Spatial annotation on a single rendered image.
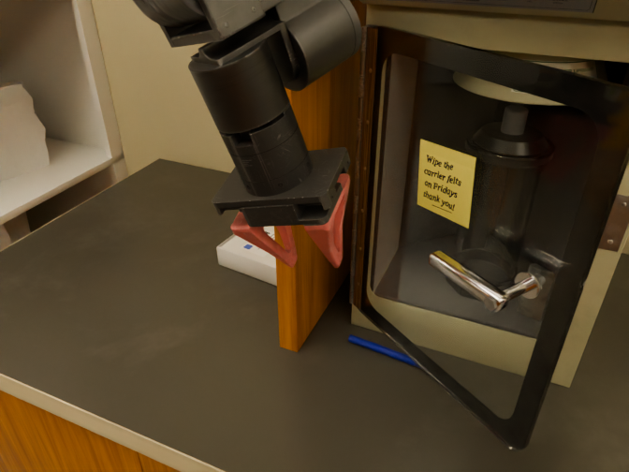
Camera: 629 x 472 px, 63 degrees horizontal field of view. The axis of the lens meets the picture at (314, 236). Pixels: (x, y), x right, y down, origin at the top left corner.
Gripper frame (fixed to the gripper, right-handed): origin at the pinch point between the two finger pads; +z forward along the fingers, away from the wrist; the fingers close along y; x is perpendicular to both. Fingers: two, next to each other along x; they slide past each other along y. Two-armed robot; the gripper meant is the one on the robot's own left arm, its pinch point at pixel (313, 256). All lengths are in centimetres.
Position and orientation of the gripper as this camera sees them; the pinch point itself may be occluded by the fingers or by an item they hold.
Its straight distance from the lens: 46.9
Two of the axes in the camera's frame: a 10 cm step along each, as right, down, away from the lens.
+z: 3.0, 7.4, 6.0
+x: -3.0, 6.7, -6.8
